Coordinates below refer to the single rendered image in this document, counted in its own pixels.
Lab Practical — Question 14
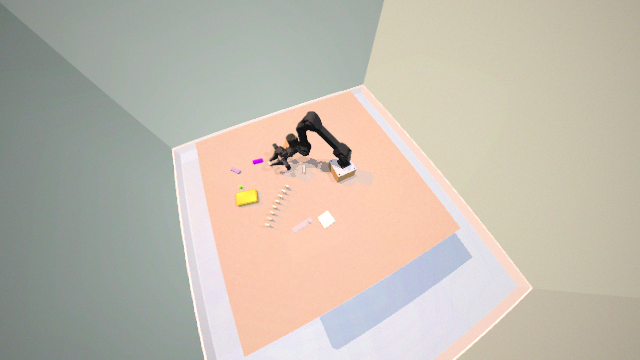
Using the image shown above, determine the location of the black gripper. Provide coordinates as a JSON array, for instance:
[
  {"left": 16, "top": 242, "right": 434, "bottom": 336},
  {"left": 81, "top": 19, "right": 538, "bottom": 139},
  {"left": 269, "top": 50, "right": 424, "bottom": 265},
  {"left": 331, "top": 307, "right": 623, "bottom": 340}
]
[{"left": 268, "top": 143, "right": 294, "bottom": 170}]

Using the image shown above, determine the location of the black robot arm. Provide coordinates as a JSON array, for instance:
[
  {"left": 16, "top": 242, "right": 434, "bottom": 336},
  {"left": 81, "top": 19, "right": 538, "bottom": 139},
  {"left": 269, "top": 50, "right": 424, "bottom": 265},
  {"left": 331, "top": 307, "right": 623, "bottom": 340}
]
[{"left": 276, "top": 111, "right": 352, "bottom": 169}]

